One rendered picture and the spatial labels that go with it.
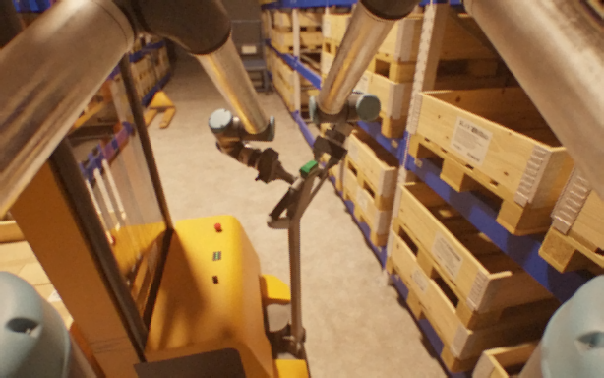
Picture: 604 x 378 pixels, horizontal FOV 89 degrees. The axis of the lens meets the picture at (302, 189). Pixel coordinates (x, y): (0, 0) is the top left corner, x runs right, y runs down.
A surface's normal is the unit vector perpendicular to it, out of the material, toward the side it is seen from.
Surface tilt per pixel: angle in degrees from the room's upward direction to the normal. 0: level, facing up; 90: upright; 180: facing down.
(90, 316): 90
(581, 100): 79
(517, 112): 90
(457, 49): 90
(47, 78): 62
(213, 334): 0
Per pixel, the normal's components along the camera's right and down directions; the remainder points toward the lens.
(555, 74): -0.93, -0.01
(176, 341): -0.01, -0.87
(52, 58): 0.71, -0.33
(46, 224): 0.20, 0.49
